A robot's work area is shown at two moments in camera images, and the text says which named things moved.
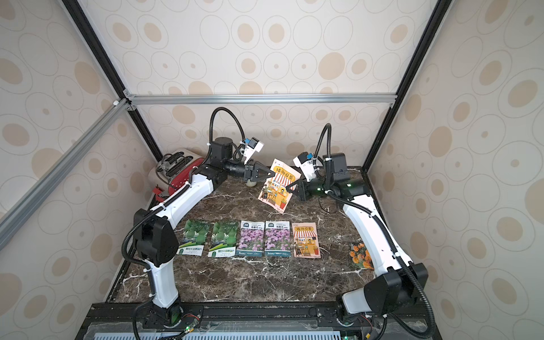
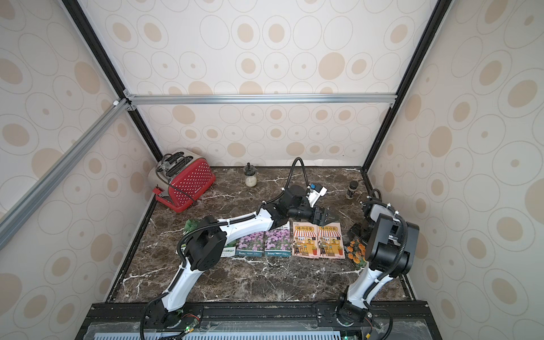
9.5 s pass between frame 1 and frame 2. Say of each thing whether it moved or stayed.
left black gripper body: moved
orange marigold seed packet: stayed
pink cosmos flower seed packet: stayed
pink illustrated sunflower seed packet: stayed
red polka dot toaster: stayed
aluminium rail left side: stayed
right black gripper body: moved
